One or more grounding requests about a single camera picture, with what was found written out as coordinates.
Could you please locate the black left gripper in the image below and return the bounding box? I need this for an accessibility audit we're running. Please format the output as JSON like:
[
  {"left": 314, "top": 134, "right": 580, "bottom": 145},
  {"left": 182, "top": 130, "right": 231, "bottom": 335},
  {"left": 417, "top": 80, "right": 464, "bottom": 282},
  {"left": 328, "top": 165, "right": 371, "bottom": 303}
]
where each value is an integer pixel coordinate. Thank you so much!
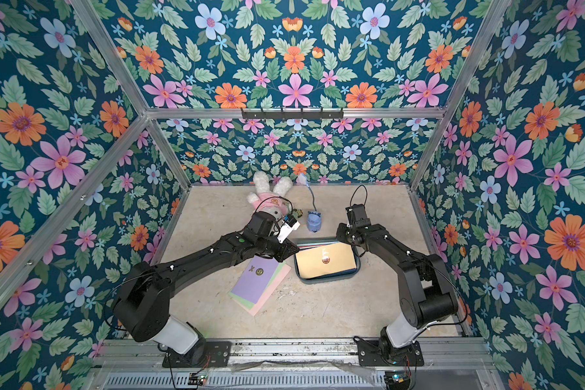
[{"left": 253, "top": 231, "right": 303, "bottom": 263}]

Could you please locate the tan kraft envelope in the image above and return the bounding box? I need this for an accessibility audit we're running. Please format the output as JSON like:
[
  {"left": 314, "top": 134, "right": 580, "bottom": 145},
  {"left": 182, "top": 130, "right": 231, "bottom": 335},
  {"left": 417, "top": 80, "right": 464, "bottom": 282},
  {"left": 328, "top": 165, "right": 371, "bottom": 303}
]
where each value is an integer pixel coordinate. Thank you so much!
[{"left": 295, "top": 242, "right": 358, "bottom": 280}]

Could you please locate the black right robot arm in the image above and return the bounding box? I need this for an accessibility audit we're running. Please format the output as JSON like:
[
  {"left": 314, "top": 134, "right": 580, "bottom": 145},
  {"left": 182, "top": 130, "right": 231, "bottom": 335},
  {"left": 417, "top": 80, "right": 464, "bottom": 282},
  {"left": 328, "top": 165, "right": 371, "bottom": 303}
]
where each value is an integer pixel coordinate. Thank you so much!
[{"left": 336, "top": 204, "right": 459, "bottom": 363}]

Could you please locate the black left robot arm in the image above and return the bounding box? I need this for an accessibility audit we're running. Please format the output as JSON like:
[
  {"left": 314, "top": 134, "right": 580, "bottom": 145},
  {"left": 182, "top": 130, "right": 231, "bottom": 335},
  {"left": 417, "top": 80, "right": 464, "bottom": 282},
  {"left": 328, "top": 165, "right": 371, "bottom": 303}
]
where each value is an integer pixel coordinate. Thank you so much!
[{"left": 111, "top": 211, "right": 299, "bottom": 355}]

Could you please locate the lilac purple envelope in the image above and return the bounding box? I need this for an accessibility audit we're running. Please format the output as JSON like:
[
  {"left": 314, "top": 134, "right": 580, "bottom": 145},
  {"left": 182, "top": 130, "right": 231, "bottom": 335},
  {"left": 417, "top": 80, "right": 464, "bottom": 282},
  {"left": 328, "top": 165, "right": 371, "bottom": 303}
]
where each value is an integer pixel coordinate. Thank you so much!
[{"left": 230, "top": 257, "right": 279, "bottom": 304}]

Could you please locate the small green flower toy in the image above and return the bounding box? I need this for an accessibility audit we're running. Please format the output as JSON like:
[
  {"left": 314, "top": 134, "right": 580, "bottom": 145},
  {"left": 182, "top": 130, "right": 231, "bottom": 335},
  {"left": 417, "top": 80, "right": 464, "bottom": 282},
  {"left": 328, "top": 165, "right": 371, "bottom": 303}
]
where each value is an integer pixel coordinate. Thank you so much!
[{"left": 291, "top": 209, "right": 303, "bottom": 219}]

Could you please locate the blue cat desk lamp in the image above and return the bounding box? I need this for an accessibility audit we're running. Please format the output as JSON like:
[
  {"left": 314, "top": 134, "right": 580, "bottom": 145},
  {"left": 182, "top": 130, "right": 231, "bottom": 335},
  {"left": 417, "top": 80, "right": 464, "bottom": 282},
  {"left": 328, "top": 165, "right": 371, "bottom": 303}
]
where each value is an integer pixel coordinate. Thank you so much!
[{"left": 297, "top": 173, "right": 322, "bottom": 233}]

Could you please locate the pink envelope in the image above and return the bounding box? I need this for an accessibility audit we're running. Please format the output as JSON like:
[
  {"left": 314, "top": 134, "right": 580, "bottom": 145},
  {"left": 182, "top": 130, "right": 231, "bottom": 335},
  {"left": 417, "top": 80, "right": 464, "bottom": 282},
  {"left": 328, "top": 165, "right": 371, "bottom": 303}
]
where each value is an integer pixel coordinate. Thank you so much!
[{"left": 249, "top": 265, "right": 291, "bottom": 316}]

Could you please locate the white plush bunny toy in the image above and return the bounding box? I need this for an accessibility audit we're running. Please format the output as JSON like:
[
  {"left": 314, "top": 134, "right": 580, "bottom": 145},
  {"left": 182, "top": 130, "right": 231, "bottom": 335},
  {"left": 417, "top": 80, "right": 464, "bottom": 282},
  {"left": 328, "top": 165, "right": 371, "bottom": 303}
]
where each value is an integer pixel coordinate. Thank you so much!
[{"left": 247, "top": 172, "right": 293, "bottom": 219}]

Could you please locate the light green envelope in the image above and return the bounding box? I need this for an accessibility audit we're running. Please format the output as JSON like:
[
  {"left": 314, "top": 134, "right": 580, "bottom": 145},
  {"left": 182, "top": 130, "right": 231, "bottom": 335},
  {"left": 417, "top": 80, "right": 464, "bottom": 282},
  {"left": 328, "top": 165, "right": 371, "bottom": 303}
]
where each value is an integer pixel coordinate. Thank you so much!
[{"left": 229, "top": 258, "right": 291, "bottom": 316}]

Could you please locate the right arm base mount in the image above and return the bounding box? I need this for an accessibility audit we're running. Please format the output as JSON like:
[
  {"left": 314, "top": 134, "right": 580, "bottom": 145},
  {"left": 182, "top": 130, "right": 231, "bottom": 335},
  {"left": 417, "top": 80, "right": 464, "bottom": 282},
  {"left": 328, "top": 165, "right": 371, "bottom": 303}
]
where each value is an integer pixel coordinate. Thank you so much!
[{"left": 353, "top": 330, "right": 424, "bottom": 368}]

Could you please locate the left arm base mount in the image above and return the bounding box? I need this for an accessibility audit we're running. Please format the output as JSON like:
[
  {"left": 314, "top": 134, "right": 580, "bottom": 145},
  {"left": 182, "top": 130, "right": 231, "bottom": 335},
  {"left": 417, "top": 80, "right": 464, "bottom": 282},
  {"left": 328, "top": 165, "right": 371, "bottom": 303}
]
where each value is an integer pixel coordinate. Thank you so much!
[{"left": 162, "top": 329, "right": 232, "bottom": 370}]

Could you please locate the black wall hook rail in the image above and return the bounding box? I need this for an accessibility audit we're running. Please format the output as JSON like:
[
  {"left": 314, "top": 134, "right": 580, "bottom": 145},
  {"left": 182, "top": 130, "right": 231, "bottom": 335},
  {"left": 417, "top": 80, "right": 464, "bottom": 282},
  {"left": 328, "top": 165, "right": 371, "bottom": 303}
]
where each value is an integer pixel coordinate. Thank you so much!
[{"left": 240, "top": 108, "right": 345, "bottom": 121}]

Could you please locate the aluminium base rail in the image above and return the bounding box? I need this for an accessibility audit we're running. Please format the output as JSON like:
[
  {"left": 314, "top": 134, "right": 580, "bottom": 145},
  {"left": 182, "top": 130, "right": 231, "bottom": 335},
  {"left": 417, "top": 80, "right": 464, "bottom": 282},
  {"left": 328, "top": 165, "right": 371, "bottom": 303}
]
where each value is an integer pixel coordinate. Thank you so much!
[{"left": 85, "top": 337, "right": 504, "bottom": 389}]

